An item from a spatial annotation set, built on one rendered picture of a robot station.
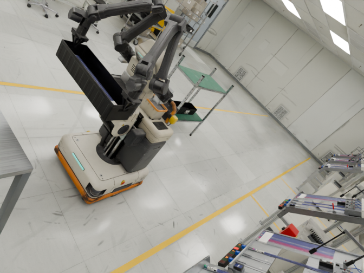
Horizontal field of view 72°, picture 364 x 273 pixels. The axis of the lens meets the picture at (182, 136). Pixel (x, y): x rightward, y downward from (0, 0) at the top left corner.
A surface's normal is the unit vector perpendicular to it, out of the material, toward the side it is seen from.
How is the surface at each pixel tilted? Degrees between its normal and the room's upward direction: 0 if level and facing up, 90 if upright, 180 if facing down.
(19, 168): 0
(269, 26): 90
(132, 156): 90
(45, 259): 0
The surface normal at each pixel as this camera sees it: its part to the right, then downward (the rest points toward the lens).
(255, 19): -0.58, 0.03
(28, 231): 0.58, -0.69
